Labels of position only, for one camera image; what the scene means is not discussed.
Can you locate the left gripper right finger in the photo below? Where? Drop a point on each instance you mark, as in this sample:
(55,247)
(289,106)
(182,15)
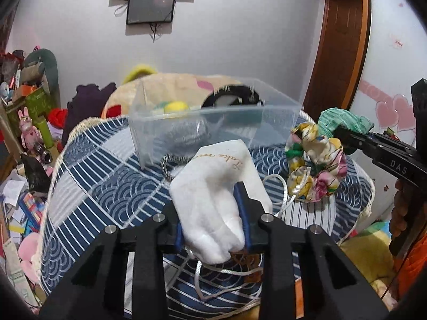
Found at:
(250,211)

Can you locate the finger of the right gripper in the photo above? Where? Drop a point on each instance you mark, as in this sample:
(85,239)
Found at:
(351,140)

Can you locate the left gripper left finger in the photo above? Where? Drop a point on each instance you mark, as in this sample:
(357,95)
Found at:
(179,237)

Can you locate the green knitted cloth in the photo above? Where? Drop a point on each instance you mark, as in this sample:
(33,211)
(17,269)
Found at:
(332,118)

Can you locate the floral fabric scrunchie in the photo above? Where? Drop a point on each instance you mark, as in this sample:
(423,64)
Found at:
(316,163)

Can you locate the white drawstring pouch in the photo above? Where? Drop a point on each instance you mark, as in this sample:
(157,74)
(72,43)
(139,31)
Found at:
(203,196)

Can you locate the person's right hand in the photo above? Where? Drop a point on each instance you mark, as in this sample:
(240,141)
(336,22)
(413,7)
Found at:
(402,200)

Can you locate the yellow plush toy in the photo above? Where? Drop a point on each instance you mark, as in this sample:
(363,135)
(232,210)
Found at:
(369,251)

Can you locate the clear plastic storage box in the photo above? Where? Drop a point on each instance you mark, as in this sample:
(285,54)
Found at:
(157,134)

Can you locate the yellow felt ball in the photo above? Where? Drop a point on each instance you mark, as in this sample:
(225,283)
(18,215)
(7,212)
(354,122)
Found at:
(176,106)

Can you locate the green sponge cloth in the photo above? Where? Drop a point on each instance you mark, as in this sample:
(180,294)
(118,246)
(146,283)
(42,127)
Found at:
(161,106)

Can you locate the beige fluffy patch blanket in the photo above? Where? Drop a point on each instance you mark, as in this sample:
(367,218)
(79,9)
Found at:
(164,87)

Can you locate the pink plush toy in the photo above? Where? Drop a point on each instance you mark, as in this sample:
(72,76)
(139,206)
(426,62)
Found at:
(26,252)

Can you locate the dark purple garment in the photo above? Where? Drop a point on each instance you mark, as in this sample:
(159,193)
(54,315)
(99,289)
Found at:
(88,102)

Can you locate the green cylindrical bottle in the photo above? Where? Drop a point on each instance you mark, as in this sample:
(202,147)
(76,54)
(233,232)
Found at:
(41,124)

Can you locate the red knit item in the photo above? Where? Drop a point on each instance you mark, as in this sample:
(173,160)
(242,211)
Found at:
(57,117)

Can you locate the yellow-green plush cushion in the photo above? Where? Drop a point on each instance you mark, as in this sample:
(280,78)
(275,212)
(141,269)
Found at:
(139,71)

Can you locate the pink rabbit figurine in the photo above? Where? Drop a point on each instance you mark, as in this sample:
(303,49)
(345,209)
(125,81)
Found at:
(30,135)

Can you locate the green cardboard box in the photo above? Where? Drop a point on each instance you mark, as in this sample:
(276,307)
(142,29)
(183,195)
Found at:
(38,103)

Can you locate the grey-green plush toy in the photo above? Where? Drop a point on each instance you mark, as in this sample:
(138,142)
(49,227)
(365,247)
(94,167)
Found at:
(40,68)

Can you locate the wooden door frame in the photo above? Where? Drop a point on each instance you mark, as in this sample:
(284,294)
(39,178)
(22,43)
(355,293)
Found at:
(340,57)

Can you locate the black plush chain slipper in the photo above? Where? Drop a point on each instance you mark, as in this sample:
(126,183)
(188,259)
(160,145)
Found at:
(233,95)

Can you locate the small wall-mounted screen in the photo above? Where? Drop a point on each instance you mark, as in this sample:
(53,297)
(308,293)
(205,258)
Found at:
(150,11)

